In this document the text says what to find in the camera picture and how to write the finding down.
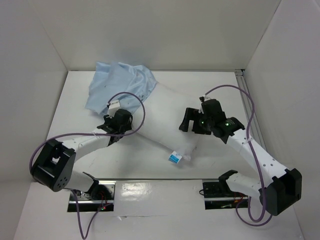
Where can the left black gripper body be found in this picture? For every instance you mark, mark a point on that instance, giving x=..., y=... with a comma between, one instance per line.
x=126, y=127

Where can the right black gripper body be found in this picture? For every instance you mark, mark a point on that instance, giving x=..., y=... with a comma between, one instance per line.
x=195, y=120

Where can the light blue pillowcase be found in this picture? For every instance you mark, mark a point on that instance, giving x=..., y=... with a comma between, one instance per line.
x=119, y=81

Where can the white pillow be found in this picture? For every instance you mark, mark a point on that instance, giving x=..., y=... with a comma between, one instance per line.
x=163, y=114

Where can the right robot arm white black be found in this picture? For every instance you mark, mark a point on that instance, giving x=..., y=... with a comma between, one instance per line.
x=278, y=187

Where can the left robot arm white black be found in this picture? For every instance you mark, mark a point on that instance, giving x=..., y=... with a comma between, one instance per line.
x=54, y=166

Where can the blue white pillow label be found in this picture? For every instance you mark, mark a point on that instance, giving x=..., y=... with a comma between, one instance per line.
x=175, y=157

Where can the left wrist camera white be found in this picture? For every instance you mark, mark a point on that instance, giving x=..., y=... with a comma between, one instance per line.
x=112, y=107

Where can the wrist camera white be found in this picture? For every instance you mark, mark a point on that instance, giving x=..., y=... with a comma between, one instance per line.
x=112, y=107
x=204, y=98

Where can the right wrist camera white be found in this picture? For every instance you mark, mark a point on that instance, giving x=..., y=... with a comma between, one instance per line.
x=204, y=98

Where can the aluminium rail frame right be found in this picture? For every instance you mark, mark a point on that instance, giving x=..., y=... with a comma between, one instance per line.
x=255, y=130

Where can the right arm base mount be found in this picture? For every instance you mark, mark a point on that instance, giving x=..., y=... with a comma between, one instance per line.
x=218, y=198

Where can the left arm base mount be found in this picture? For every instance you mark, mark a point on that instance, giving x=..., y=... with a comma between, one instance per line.
x=102, y=201

